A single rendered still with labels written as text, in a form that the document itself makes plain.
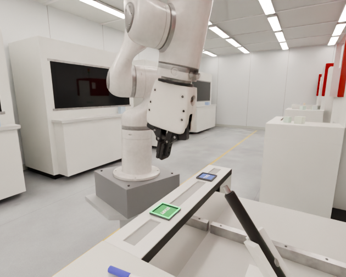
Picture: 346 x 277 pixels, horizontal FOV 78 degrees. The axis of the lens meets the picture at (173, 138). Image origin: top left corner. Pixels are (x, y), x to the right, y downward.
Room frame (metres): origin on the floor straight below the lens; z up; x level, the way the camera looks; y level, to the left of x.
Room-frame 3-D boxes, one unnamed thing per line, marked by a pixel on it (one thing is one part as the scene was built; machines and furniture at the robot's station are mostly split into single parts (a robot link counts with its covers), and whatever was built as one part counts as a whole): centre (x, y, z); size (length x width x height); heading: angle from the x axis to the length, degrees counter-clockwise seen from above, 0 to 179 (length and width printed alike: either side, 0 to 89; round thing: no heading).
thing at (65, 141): (3.92, 1.54, 1.00); 1.80 x 1.08 x 2.00; 149
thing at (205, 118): (7.68, -0.74, 1.00); 1.80 x 1.08 x 2.00; 149
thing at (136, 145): (0.84, 0.15, 1.02); 0.19 x 0.19 x 0.18
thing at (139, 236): (0.58, -0.05, 0.89); 0.55 x 0.09 x 0.14; 149
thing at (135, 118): (0.86, 0.11, 1.23); 0.19 x 0.12 x 0.24; 112
